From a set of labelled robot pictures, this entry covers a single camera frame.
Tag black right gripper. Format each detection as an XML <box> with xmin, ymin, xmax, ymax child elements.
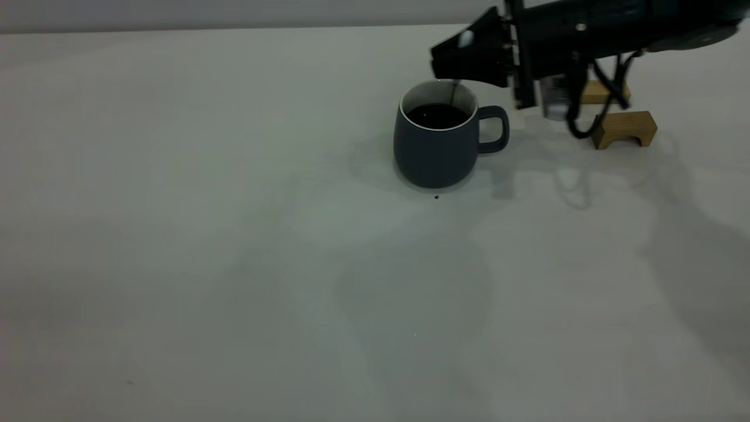
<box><xmin>430</xmin><ymin>0</ymin><xmax>589</xmax><ymax>111</ymax></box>

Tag grey spoon with white handle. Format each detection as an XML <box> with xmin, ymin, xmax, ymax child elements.
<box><xmin>449</xmin><ymin>30</ymin><xmax>475</xmax><ymax>110</ymax></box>

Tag dark grey ceramic mug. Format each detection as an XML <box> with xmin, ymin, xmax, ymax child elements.
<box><xmin>393</xmin><ymin>79</ymin><xmax>510</xmax><ymax>189</ymax></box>

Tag flat rectangular wooden block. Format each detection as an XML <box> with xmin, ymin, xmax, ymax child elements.
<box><xmin>580</xmin><ymin>80</ymin><xmax>632</xmax><ymax>106</ymax></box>

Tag arched wooden block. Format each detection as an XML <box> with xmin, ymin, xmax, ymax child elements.
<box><xmin>589</xmin><ymin>111</ymin><xmax>658</xmax><ymax>150</ymax></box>

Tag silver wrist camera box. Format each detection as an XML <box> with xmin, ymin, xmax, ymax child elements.
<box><xmin>539</xmin><ymin>76</ymin><xmax>572</xmax><ymax>121</ymax></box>

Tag black camera cable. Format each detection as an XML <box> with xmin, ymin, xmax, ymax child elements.
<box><xmin>565</xmin><ymin>52</ymin><xmax>644</xmax><ymax>140</ymax></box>

